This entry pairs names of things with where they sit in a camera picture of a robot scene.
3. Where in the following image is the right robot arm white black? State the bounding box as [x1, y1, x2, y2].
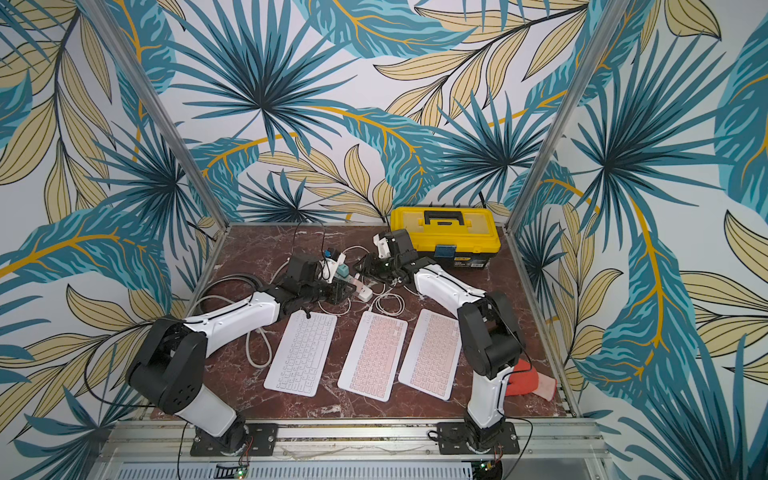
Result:
[355, 229, 525, 453]

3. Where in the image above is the pink keyboard right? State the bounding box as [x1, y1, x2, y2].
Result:
[398, 309, 461, 401]

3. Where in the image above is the white usb cable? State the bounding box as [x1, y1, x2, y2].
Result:
[344, 251, 397, 295]
[368, 287, 409, 318]

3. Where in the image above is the black coiled cable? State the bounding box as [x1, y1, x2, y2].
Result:
[196, 273, 265, 328]

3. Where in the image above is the white power strip cord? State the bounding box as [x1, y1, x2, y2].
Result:
[157, 293, 274, 392]

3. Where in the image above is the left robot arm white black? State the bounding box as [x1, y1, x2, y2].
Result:
[125, 255, 355, 451]

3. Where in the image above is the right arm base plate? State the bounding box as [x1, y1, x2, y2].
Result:
[434, 421, 521, 455]

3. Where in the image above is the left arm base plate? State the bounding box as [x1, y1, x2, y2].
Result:
[190, 421, 278, 457]

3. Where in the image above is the pink keyboard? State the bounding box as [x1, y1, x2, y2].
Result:
[337, 311, 408, 402]
[398, 309, 461, 401]

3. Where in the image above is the white power strip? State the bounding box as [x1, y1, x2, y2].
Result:
[355, 286, 373, 302]

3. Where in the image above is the red work glove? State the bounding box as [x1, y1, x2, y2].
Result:
[506, 359, 557, 401]

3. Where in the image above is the white wireless keyboard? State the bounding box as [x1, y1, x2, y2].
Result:
[264, 310, 337, 397]

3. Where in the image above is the yellow black toolbox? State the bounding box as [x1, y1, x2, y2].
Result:
[391, 207, 501, 269]

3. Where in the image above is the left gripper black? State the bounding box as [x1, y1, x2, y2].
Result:
[301, 275, 357, 305]

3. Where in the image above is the pink keyboard middle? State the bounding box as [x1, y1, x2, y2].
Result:
[337, 311, 408, 402]

